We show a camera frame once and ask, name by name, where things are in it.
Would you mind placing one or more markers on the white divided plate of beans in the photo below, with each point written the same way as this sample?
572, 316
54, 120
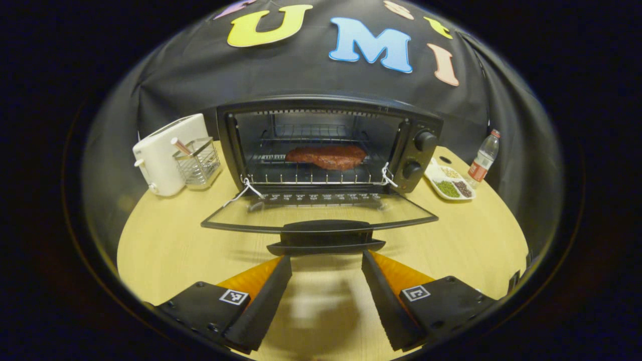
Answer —
434, 173

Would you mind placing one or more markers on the pink white stick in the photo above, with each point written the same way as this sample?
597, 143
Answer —
179, 145

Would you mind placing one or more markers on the clear bottle with red label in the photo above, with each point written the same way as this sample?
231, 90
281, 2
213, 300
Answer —
482, 165

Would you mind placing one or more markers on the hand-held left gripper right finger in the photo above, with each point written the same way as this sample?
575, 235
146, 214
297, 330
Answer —
388, 301

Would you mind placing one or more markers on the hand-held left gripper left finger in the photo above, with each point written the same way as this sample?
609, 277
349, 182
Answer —
263, 306

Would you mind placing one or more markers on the red brown steak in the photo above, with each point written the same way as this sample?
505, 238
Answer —
326, 156

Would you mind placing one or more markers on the black electric oven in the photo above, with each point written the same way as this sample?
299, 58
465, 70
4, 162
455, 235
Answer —
414, 155

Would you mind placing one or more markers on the white toaster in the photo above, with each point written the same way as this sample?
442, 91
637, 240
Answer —
160, 160

